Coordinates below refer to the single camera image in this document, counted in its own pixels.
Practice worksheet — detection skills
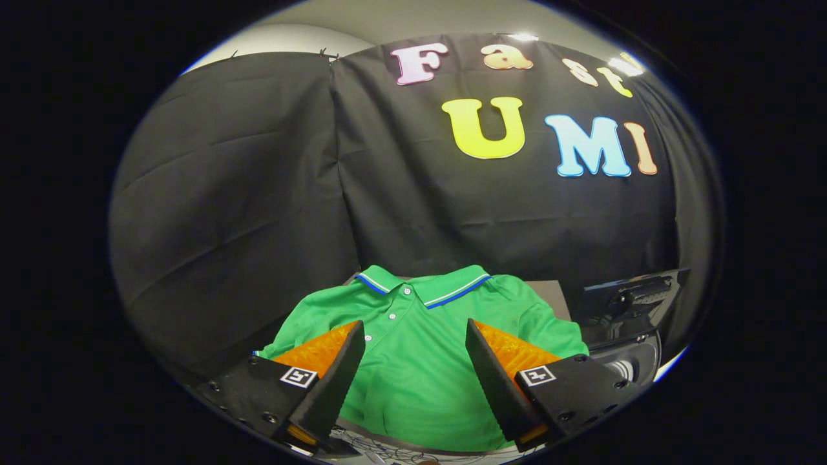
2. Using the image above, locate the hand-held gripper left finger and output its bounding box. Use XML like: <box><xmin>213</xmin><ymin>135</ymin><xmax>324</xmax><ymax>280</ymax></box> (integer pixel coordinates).
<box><xmin>197</xmin><ymin>320</ymin><xmax>366</xmax><ymax>456</ymax></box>

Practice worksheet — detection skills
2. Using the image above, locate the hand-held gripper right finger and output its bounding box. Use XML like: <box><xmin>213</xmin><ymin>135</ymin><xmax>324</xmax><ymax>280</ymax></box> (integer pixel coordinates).
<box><xmin>465</xmin><ymin>318</ymin><xmax>637</xmax><ymax>453</ymax></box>

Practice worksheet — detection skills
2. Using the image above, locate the green polo shirt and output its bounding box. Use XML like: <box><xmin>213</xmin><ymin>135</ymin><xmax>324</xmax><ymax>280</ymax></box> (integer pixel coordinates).
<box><xmin>255</xmin><ymin>263</ymin><xmax>590</xmax><ymax>453</ymax></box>

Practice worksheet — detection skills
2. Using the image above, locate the white flat sheet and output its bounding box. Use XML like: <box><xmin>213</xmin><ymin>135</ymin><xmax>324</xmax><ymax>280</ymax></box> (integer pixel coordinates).
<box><xmin>654</xmin><ymin>346</ymin><xmax>690</xmax><ymax>383</ymax></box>

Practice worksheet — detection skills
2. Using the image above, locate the black backdrop cloth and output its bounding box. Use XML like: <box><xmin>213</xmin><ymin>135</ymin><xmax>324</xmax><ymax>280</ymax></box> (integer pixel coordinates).
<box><xmin>109</xmin><ymin>32</ymin><xmax>721</xmax><ymax>382</ymax></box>

